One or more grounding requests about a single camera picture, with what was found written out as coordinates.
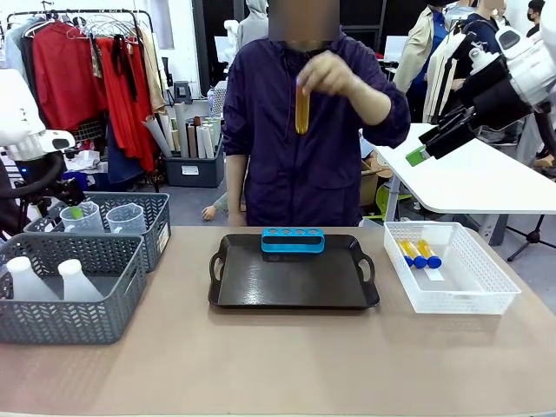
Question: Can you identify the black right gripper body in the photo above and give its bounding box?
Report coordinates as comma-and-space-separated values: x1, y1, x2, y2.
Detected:
460, 64, 535, 131

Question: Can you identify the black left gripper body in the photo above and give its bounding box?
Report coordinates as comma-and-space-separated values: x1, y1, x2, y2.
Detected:
54, 176, 87, 208

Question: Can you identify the clear plastic measuring cup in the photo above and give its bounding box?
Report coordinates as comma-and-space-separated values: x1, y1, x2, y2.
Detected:
59, 200, 105, 234
105, 202, 147, 235

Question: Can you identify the translucent white conical flask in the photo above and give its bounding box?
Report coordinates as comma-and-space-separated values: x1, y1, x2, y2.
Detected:
5, 255, 60, 302
57, 259, 105, 302

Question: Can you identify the amber test tube blue cap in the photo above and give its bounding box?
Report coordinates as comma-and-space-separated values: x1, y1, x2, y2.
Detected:
403, 239, 429, 269
294, 76, 311, 135
395, 240, 415, 268
416, 239, 443, 269

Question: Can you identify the person's right forearm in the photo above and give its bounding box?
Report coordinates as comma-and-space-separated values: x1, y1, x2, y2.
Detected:
225, 155, 249, 227

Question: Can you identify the person's left forearm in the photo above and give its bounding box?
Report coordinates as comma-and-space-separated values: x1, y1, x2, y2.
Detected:
354, 82, 393, 128

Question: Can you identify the person's left hand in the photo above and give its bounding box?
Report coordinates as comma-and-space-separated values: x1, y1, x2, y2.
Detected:
297, 51, 371, 110

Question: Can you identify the white office table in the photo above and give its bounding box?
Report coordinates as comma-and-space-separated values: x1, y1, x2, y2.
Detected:
372, 122, 556, 247

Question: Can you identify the stack of white boards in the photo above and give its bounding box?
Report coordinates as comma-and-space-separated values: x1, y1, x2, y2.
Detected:
422, 32, 467, 125

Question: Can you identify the dark blue hanging garment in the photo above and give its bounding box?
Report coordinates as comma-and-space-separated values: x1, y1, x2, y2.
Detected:
106, 123, 145, 184

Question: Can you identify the bystander in dark jacket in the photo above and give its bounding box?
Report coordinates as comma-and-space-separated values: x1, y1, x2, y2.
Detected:
467, 0, 510, 49

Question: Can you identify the green plastic chair part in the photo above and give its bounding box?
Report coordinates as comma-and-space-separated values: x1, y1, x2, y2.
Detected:
374, 184, 413, 217

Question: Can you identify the bystander in beige coat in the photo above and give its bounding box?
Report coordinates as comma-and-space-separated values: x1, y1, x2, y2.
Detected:
393, 0, 462, 123

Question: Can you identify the gray basket holding cups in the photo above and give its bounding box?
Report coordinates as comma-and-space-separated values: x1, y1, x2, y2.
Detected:
23, 191, 171, 274

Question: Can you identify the cardboard box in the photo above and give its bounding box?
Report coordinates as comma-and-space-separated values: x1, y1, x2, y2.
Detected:
359, 159, 393, 209

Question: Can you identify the red dress on hanger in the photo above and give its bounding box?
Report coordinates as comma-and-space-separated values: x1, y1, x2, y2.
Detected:
95, 36, 158, 174

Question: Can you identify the bystander with black mask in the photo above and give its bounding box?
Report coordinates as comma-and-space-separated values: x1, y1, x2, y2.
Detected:
525, 0, 546, 38

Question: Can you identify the large white paper roll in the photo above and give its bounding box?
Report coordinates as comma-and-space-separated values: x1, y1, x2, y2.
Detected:
142, 115, 174, 158

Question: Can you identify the gray basket holding flasks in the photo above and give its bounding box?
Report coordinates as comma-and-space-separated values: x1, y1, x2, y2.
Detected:
0, 233, 148, 347

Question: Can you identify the red shirt on hanger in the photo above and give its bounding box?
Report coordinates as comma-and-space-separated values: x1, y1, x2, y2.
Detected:
32, 21, 108, 131

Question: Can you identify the black floor stand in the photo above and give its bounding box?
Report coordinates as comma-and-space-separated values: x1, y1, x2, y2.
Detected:
506, 215, 556, 262

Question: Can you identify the gray storage bin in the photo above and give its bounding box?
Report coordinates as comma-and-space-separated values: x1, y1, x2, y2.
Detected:
163, 134, 226, 189

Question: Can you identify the gray paper roll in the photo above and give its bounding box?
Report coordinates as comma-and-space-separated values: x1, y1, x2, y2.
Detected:
173, 103, 190, 159

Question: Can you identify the black scarf on hanger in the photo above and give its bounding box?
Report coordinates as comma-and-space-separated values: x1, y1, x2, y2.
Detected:
110, 34, 139, 103

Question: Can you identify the beige garment on hanger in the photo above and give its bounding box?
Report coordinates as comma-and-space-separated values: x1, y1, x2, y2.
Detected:
138, 28, 169, 115

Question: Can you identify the person in purple jacket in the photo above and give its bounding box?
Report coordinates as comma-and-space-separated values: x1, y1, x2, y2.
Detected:
221, 30, 412, 228

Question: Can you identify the white perforated plastic basket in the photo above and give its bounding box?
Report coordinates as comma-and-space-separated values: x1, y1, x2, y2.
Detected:
383, 221, 522, 315

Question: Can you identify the black metal clothes rack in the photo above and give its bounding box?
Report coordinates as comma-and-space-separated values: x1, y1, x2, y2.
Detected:
6, 8, 161, 193

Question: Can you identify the blue test tube rack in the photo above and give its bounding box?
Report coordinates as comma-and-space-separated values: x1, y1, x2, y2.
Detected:
261, 227, 327, 255

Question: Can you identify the black plastic serving tray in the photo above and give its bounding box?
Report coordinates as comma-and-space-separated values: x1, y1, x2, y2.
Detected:
208, 233, 381, 310

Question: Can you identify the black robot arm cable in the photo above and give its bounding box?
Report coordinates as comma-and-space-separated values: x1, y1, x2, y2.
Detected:
0, 151, 66, 205

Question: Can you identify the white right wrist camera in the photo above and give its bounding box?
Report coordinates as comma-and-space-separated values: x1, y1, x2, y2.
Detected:
467, 42, 501, 76

